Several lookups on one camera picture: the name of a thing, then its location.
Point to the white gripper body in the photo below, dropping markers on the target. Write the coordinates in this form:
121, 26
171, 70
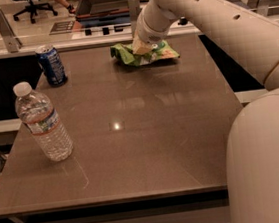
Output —
148, 32

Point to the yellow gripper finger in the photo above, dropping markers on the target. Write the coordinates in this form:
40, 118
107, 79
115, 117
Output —
140, 48

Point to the green rice chip bag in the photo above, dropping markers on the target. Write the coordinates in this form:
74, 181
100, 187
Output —
159, 52

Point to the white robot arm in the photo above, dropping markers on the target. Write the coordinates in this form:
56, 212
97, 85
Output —
251, 41

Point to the orange open crate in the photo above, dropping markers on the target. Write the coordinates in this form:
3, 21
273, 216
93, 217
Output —
94, 9

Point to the blue soda can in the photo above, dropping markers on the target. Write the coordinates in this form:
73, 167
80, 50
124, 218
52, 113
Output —
50, 61

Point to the person's leg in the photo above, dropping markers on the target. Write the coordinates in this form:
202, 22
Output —
63, 1

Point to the black office chair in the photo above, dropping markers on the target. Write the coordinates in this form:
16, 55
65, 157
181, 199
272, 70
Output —
33, 9

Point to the clear plastic water bottle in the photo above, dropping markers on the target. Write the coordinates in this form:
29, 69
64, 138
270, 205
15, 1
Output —
37, 113

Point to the left metal glass bracket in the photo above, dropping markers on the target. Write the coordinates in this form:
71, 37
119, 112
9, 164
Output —
12, 43

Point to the brown table frame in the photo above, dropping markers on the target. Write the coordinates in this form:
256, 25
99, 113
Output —
209, 207

